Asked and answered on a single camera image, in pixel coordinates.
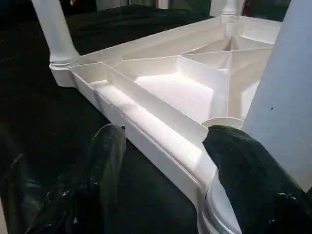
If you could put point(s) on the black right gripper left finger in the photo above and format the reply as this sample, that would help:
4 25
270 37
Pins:
85 185

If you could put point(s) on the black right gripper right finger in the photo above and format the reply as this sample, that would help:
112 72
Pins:
258 185

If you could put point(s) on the white plastic table leg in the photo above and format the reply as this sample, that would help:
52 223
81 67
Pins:
56 31
287 97
229 7

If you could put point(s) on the black work mat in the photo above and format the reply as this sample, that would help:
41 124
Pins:
36 109

